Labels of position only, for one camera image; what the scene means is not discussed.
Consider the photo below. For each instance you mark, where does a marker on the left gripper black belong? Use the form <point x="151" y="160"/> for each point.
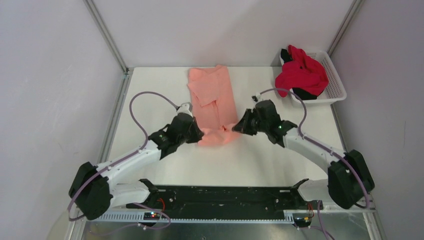
<point x="197" y="134"/>

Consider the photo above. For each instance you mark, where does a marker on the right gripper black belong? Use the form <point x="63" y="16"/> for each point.
<point x="243" y="126"/>

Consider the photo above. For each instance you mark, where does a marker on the salmon pink t-shirt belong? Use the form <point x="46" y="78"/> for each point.
<point x="213" y="104"/>

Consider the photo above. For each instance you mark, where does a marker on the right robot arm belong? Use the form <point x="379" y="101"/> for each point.
<point x="348" y="177"/>

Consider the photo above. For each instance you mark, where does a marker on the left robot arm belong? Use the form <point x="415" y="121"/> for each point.
<point x="97" y="188"/>

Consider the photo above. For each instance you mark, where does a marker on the black t-shirt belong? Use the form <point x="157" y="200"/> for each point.
<point x="294" y="77"/>

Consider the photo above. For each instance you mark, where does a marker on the red t-shirt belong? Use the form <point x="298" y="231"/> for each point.
<point x="311" y="65"/>

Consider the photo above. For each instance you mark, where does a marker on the white plastic basket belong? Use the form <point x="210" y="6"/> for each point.
<point x="335" y="90"/>

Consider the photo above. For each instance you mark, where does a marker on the left controller board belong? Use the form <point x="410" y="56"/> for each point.
<point x="151" y="216"/>

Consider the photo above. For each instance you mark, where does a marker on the controller board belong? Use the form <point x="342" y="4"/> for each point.
<point x="302" y="222"/>
<point x="151" y="216"/>

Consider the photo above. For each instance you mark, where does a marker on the right controller board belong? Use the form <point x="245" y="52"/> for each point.
<point x="302" y="222"/>

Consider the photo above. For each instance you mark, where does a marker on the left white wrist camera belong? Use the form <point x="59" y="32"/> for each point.
<point x="185" y="108"/>

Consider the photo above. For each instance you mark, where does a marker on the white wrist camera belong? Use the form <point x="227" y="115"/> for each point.
<point x="257" y="97"/>
<point x="185" y="108"/>

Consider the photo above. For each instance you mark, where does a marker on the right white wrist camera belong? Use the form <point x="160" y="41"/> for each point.
<point x="257" y="97"/>

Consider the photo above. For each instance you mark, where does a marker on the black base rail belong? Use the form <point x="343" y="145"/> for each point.
<point x="227" y="203"/>

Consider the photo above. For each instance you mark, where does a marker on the left aluminium frame post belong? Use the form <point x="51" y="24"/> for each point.
<point x="106" y="34"/>

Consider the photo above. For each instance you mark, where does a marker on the aluminium frame post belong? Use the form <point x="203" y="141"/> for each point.
<point x="106" y="34"/>
<point x="352" y="12"/>

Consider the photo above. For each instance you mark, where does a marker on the right aluminium frame post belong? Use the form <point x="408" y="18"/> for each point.
<point x="352" y="12"/>

